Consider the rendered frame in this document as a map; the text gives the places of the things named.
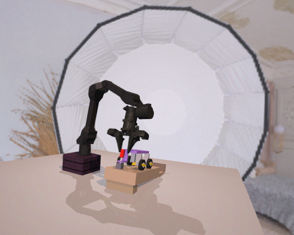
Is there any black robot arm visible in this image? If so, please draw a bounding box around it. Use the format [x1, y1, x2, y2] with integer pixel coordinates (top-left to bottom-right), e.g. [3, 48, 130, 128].
[76, 80, 154, 156]

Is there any purple trolley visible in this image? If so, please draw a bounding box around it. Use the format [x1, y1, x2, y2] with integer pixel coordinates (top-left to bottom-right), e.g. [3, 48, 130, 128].
[117, 149, 153, 170]

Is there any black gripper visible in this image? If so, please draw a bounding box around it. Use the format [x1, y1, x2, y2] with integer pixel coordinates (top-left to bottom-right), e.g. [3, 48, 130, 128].
[107, 117, 149, 153]

